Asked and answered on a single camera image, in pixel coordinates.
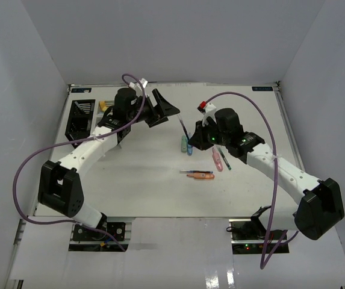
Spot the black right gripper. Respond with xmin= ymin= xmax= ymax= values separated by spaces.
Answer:
xmin=189 ymin=119 xmax=229 ymax=151

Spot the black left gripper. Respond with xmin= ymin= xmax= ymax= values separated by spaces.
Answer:
xmin=128 ymin=90 xmax=180 ymax=128

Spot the blue highlighter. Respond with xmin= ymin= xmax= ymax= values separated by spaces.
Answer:
xmin=187 ymin=144 xmax=193 ymax=156

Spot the green capped highlighter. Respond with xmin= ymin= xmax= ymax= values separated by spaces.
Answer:
xmin=181 ymin=135 xmax=188 ymax=153

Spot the purple gel pen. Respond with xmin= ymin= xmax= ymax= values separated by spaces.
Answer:
xmin=178 ymin=114 xmax=190 ymax=143

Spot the green gel pen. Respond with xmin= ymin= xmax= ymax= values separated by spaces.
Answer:
xmin=217 ymin=147 xmax=232 ymax=170

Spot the blue gel pen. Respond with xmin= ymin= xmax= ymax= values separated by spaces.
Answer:
xmin=179 ymin=169 xmax=213 ymax=174

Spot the yellow highlighter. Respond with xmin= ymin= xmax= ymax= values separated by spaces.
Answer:
xmin=99 ymin=101 xmax=107 ymax=112

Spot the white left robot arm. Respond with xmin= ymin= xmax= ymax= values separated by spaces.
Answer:
xmin=38 ymin=88 xmax=180 ymax=240

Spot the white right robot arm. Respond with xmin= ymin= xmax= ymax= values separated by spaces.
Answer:
xmin=188 ymin=104 xmax=344 ymax=240

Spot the pink highlighter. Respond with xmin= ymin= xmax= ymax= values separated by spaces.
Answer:
xmin=212 ymin=147 xmax=223 ymax=172

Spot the orange highlighter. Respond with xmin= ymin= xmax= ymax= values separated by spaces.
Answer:
xmin=187 ymin=172 xmax=215 ymax=180

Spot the white slotted organizer box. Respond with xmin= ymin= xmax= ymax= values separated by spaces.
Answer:
xmin=93 ymin=105 xmax=122 ymax=152

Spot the black slotted organizer box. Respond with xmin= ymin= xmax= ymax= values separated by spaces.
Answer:
xmin=65 ymin=99 xmax=95 ymax=141

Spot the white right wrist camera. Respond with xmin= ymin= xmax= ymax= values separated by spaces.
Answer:
xmin=197 ymin=101 xmax=217 ymax=126

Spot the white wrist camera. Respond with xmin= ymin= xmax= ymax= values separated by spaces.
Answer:
xmin=128 ymin=78 xmax=148 ymax=90
xmin=197 ymin=101 xmax=217 ymax=126

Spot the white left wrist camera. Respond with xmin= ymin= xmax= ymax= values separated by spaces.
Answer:
xmin=128 ymin=78 xmax=148 ymax=90

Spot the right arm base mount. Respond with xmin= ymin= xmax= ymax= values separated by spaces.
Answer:
xmin=226 ymin=206 xmax=290 ymax=255

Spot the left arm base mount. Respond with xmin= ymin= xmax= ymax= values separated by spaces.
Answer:
xmin=68 ymin=222 xmax=130 ymax=252

